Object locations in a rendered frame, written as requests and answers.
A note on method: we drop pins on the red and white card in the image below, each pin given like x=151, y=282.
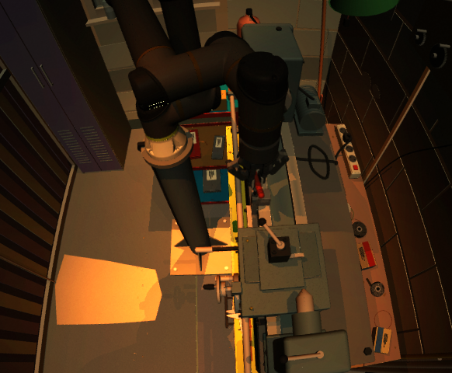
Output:
x=194, y=141

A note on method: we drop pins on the blue and yellow box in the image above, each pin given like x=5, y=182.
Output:
x=382, y=340

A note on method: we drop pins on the grey-green tailstock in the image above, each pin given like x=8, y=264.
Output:
x=311, y=342

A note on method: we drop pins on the grey-green lathe carriage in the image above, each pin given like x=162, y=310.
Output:
x=284, y=279

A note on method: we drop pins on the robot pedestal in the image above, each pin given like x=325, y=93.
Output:
x=181, y=194

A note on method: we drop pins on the blue tray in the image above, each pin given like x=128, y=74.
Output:
x=226, y=186

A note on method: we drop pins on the grey electric motor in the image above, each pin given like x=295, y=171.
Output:
x=310, y=112

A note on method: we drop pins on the brown tray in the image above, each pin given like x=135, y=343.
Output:
x=206, y=145

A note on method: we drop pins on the black tool post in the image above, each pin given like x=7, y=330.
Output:
x=279, y=250

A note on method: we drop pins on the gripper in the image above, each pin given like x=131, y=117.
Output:
x=261, y=159

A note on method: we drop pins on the white tool post lever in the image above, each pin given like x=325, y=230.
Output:
x=269, y=231

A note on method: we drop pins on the grey-green lathe body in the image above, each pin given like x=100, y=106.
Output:
x=272, y=54

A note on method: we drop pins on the red fire extinguisher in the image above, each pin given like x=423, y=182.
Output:
x=247, y=17

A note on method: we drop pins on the black round wheel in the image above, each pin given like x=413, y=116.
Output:
x=360, y=229
x=376, y=288

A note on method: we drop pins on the white tailstock lever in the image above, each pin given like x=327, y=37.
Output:
x=303, y=355

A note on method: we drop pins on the brown wooden stick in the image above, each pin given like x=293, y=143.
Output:
x=397, y=124

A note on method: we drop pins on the grey carriage handwheel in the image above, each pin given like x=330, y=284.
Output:
x=222, y=289

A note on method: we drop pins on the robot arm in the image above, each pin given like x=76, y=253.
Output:
x=210, y=58

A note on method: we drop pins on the red and white box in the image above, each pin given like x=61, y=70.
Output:
x=366, y=255

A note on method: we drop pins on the black hex nut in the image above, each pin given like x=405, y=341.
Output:
x=367, y=351

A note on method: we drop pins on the orange lamp pole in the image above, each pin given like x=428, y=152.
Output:
x=322, y=50

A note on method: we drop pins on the purple locker cabinet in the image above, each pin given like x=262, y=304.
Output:
x=47, y=77

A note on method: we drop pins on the grey box with label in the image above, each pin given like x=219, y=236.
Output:
x=211, y=180

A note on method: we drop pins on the green lamp shade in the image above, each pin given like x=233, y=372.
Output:
x=362, y=5

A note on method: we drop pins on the blue-grey small box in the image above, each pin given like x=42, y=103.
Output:
x=218, y=147

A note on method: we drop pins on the red T-key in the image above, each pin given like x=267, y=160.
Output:
x=259, y=186

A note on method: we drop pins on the white power strip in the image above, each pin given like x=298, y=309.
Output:
x=348, y=151

